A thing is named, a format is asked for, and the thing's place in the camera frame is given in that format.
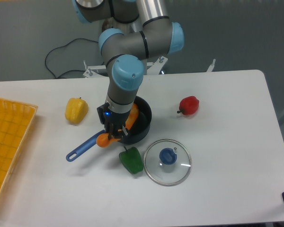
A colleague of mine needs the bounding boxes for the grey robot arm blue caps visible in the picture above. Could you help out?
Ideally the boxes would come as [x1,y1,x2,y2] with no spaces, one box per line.
[73,0,184,140]

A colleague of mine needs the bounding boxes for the long orange bread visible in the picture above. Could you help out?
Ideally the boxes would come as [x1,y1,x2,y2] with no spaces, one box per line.
[96,104,140,148]

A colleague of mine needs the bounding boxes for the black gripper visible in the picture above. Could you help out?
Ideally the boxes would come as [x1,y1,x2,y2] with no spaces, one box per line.
[97,103,130,141]

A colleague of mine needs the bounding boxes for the glass lid blue knob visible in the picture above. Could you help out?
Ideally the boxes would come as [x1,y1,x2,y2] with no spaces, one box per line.
[143,139,192,186]

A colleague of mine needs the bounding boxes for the yellow plastic basket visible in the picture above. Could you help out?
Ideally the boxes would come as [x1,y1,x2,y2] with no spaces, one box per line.
[0,98,38,195]

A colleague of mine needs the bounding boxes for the red bell pepper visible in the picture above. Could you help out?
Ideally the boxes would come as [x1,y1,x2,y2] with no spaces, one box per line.
[177,96,200,115]

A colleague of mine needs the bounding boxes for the black cable on floor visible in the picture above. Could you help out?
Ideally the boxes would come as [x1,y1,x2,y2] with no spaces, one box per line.
[44,38,107,79]

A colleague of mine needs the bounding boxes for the green bell pepper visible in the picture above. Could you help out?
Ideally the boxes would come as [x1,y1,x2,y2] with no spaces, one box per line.
[119,147,143,175]

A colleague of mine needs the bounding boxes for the yellow bell pepper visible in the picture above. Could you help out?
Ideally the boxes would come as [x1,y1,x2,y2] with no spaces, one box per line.
[64,97,89,124]

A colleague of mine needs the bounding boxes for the dark pot blue handle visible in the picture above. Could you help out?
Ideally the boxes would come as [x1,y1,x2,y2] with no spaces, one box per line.
[66,96,152,162]

